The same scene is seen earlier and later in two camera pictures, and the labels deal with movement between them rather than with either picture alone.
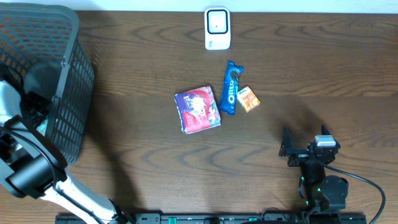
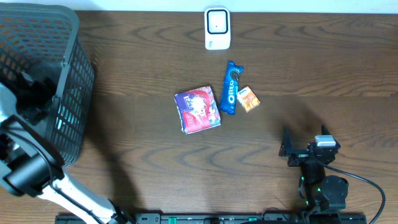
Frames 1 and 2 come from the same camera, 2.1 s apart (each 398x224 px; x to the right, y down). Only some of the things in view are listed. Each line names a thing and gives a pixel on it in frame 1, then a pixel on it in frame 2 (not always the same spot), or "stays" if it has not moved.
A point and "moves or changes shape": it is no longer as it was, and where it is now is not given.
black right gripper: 299,156 stays
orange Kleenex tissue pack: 247,99 stays
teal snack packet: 42,127 moves or changes shape
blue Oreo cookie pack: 230,88 stays
